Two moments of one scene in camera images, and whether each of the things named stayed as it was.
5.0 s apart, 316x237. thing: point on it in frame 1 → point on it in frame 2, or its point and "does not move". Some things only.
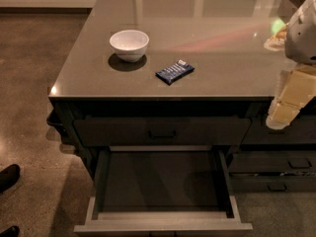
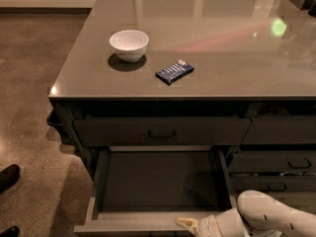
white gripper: (302, 39) → (207, 227)
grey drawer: (161, 190) does not move
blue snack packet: (174, 72) does not move
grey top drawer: (166, 131) does not move
